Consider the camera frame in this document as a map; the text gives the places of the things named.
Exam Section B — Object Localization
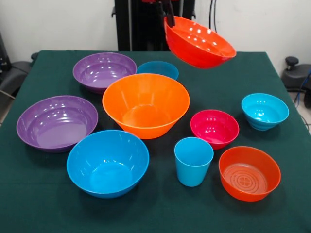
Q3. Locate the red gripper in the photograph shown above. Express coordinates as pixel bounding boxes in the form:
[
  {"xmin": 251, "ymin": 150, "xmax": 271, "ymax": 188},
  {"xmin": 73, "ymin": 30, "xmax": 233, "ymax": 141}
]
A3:
[{"xmin": 141, "ymin": 0, "xmax": 181, "ymax": 26}]

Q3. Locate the glossy red bowl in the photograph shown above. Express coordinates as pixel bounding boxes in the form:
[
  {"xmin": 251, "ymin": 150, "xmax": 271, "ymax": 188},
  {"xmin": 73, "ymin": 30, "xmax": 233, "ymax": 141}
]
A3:
[{"xmin": 164, "ymin": 16, "xmax": 237, "ymax": 69}]

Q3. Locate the blue bowl with ring pattern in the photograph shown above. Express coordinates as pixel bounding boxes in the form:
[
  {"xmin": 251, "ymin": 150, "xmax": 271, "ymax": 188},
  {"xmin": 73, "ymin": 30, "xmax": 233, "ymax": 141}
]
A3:
[{"xmin": 137, "ymin": 61, "xmax": 179, "ymax": 81}]

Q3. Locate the magenta bowl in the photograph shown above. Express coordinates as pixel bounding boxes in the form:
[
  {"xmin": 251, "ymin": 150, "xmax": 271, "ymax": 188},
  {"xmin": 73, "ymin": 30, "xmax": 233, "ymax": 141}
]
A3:
[{"xmin": 190, "ymin": 109, "xmax": 240, "ymax": 150}]

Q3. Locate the blue cup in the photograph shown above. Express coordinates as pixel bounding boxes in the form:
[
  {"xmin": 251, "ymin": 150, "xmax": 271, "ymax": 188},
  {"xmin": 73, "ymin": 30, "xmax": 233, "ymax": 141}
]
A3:
[{"xmin": 174, "ymin": 137, "xmax": 214, "ymax": 187}]

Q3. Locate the orange bowl with ring pattern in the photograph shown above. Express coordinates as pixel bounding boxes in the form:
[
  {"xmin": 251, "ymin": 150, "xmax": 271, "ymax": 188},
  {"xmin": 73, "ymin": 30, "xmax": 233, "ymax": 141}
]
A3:
[{"xmin": 218, "ymin": 146, "xmax": 282, "ymax": 202}]

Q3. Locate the purple bowl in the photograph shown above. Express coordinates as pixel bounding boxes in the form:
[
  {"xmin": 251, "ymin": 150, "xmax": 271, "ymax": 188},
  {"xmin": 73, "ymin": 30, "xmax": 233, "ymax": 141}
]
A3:
[
  {"xmin": 72, "ymin": 52, "xmax": 138, "ymax": 95},
  {"xmin": 16, "ymin": 95, "xmax": 99, "ymax": 153}
]

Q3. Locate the large orange bowl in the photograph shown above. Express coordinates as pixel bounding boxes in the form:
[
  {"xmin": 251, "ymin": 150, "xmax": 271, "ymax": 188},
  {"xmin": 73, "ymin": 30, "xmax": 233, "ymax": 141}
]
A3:
[{"xmin": 102, "ymin": 73, "xmax": 190, "ymax": 140}]

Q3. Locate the cyan ribbed bowl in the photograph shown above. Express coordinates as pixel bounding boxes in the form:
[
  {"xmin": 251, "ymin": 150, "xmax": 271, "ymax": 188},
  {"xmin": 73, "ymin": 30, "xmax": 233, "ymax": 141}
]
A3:
[{"xmin": 241, "ymin": 93, "xmax": 290, "ymax": 132}]

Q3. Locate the large blue bowl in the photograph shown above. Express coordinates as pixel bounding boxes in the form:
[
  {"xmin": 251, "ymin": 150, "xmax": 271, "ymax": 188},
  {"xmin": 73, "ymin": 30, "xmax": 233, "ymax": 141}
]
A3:
[{"xmin": 66, "ymin": 130, "xmax": 150, "ymax": 199}]

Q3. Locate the dark green tablecloth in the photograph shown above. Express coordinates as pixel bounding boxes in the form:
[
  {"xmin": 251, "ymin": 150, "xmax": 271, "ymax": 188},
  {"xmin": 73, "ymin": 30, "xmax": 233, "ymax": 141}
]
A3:
[{"xmin": 0, "ymin": 50, "xmax": 311, "ymax": 233}]

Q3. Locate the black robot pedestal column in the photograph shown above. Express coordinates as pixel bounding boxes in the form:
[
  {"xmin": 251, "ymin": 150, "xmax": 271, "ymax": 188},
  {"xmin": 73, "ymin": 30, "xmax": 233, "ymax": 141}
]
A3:
[{"xmin": 112, "ymin": 0, "xmax": 196, "ymax": 51}]

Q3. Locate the black wall cable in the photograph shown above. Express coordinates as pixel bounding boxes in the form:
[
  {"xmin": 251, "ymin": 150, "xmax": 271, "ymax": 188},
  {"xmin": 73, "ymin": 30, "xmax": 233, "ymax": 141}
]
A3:
[{"xmin": 209, "ymin": 0, "xmax": 219, "ymax": 33}]

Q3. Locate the dark grey pedestal foot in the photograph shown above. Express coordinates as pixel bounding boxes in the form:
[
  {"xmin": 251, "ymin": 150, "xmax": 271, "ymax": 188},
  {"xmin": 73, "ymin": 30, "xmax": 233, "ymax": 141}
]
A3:
[
  {"xmin": 281, "ymin": 56, "xmax": 311, "ymax": 90},
  {"xmin": 0, "ymin": 52, "xmax": 39, "ymax": 98}
]

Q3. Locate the blue cable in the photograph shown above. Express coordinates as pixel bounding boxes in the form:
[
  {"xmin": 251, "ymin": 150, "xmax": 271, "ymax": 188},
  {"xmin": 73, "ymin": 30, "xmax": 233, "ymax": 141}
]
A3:
[{"xmin": 294, "ymin": 70, "xmax": 311, "ymax": 107}]

